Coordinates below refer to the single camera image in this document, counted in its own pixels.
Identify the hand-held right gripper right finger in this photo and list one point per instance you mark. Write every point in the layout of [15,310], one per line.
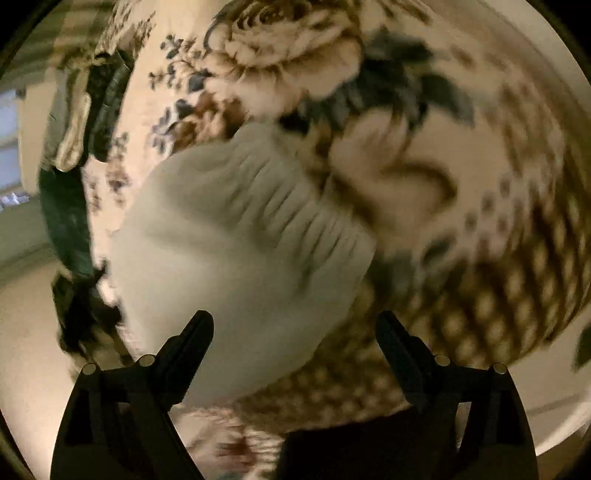
[397,350]

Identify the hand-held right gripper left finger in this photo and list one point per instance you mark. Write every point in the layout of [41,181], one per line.
[191,350]

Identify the light green pants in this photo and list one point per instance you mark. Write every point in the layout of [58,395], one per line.
[231,258]

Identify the folded white pants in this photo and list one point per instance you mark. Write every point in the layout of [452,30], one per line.
[71,134]

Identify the folded dark pants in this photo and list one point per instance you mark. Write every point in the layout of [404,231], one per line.
[108,106]

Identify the floral plaid-edged blanket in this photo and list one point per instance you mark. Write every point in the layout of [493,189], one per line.
[415,184]

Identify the dark green quilt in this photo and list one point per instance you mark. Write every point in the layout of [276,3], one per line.
[67,221]

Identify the window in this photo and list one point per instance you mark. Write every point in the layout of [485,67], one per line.
[10,147]

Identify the green striped curtain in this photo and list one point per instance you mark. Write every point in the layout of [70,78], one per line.
[60,32]

